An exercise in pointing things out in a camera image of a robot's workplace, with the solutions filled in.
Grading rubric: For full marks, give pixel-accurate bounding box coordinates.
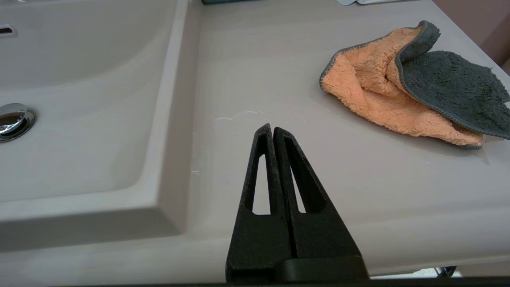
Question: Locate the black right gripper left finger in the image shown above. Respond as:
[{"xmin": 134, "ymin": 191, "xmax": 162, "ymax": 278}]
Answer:
[{"xmin": 226, "ymin": 124, "xmax": 297, "ymax": 283}]

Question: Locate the beige ceramic sink basin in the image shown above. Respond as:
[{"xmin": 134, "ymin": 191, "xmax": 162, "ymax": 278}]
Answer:
[{"xmin": 0, "ymin": 0, "xmax": 202, "ymax": 252}]

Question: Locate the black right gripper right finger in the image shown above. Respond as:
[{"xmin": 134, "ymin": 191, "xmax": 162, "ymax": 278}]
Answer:
[{"xmin": 273, "ymin": 127, "xmax": 362, "ymax": 261}]

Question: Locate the orange and grey cleaning cloth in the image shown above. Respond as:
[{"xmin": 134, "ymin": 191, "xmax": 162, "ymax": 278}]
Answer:
[{"xmin": 320, "ymin": 21, "xmax": 510, "ymax": 151}]

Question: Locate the chrome drain stopper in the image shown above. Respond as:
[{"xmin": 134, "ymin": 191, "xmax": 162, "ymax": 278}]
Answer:
[{"xmin": 0, "ymin": 103, "xmax": 36, "ymax": 143}]

